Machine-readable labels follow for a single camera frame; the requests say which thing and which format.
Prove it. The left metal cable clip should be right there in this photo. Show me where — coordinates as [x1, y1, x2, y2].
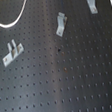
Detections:
[2, 40, 24, 67]

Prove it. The right metal cable clip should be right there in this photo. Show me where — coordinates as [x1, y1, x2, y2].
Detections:
[86, 0, 98, 14]

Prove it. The middle metal cable clip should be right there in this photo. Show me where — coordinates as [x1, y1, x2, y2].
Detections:
[56, 12, 67, 36]

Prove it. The metal cable clip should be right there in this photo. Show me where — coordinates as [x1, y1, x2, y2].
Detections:
[86, 0, 98, 14]
[56, 12, 67, 36]
[2, 40, 24, 67]

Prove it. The white cable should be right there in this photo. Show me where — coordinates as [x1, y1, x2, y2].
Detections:
[0, 0, 33, 29]

